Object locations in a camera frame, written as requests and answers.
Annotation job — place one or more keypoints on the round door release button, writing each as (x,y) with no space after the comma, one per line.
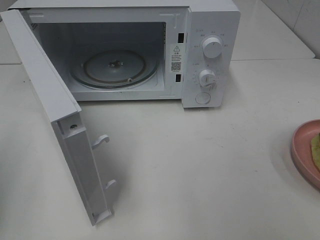
(203,98)

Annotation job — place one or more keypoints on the white dial knob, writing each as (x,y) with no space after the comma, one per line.
(212,46)
(207,78)

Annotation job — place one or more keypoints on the white microwave door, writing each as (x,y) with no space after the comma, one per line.
(63,113)

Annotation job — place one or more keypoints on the pink round plate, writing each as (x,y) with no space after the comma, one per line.
(301,151)

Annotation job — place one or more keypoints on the white bread sandwich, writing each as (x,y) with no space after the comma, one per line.
(315,150)

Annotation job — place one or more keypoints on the white warning label sticker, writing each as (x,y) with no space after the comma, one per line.
(176,58)

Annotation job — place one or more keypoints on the glass microwave turntable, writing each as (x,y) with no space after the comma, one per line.
(114,69)

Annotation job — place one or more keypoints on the white microwave oven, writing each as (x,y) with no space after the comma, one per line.
(162,85)

